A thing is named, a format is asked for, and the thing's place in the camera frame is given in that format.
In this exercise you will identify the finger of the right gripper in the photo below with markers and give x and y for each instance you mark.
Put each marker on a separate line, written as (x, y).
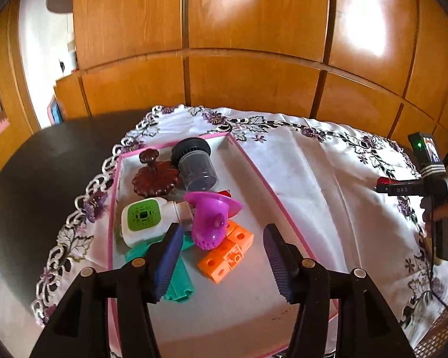
(400, 189)

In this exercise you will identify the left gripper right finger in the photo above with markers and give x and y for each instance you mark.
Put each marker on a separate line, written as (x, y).
(366, 327)

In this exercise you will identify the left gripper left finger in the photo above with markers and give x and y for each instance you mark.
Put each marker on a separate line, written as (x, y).
(79, 325)

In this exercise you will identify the red cylindrical capsule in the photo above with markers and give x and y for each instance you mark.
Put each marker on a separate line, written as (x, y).
(384, 181)

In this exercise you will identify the green plastic T-shaped piece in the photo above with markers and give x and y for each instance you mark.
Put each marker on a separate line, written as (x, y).
(181, 287)

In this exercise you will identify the white green plug-in device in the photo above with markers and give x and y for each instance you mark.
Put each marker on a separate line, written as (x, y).
(151, 218)

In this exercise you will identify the orange linked cubes toy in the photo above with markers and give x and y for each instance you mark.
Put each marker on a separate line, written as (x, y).
(220, 261)

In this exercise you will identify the dark red flower-shaped dish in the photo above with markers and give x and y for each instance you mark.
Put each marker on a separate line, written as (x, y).
(155, 178)

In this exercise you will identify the magenta plastic funnel cup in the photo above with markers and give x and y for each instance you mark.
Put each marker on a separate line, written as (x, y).
(212, 211)

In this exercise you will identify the red plastic block toy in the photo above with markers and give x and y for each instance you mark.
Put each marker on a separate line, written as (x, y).
(224, 193)

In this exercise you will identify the black-lidded clear jar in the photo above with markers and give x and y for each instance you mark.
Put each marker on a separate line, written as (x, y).
(192, 157)

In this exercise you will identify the white embroidered floral tablecloth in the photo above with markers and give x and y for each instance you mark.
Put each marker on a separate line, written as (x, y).
(324, 175)

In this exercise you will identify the pink-rimmed white tray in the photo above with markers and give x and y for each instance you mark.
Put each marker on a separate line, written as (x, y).
(242, 314)

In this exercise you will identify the black padded massage table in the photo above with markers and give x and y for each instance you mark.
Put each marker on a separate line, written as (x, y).
(54, 204)

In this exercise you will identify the wooden shelf cupboard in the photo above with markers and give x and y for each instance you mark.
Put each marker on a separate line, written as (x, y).
(20, 121)

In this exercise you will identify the wooden wall cabinet panelling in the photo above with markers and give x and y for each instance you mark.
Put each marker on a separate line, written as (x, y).
(376, 65)

